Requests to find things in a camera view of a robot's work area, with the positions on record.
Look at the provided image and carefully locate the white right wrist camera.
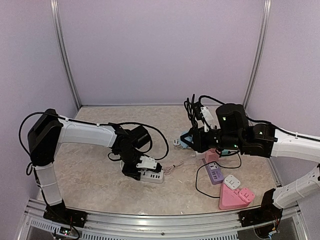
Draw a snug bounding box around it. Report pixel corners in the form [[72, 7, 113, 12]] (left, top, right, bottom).
[[194, 101, 215, 133]]

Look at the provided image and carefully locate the white power strip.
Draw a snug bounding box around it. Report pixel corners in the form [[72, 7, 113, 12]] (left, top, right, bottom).
[[140, 169, 164, 184]]

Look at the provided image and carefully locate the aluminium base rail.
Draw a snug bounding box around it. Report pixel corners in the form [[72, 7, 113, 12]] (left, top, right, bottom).
[[23, 197, 308, 240]]

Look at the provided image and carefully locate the pink thin cable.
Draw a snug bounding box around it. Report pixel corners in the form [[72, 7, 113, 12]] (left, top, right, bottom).
[[163, 161, 198, 176]]

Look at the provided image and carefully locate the purple power strip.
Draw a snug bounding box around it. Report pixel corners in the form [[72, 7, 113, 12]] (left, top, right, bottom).
[[205, 162, 224, 185]]

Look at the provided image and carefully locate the pink triangular power strip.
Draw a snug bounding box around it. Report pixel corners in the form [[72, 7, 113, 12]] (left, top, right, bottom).
[[218, 183, 251, 210]]

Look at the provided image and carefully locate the aluminium frame post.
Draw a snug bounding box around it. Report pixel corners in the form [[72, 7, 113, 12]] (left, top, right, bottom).
[[242, 0, 272, 110], [50, 0, 82, 110]]

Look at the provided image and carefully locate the aluminium frame post right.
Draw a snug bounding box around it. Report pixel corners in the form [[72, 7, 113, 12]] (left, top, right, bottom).
[[242, 0, 272, 110]]

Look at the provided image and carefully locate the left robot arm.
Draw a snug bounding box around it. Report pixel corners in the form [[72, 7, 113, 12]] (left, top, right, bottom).
[[21, 108, 164, 223]]

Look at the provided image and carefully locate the pink cube socket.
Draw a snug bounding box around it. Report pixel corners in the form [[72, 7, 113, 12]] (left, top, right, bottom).
[[204, 148, 220, 163]]

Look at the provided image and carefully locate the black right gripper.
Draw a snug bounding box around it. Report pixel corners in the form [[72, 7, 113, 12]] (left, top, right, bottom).
[[181, 126, 244, 153]]

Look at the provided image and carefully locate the aluminium frame post left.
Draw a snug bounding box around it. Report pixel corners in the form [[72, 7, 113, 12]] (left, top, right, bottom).
[[50, 0, 82, 110]]

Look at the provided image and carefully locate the teal adapter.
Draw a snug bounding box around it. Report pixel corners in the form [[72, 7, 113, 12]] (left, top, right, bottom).
[[221, 149, 232, 156]]

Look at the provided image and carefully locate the light blue adapter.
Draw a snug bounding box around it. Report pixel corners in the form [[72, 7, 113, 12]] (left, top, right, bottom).
[[179, 131, 192, 149]]

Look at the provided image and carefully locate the white plug adapter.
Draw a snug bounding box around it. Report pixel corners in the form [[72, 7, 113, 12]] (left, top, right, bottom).
[[223, 174, 241, 190]]

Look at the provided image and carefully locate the black cable bundle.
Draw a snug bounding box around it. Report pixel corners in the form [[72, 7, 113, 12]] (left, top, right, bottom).
[[184, 93, 201, 131]]

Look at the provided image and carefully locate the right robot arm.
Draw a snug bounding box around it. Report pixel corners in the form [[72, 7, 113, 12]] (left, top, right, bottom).
[[180, 95, 320, 164]]

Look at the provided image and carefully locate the pink plug adapter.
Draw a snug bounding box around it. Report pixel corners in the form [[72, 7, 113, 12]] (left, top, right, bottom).
[[238, 187, 255, 204]]

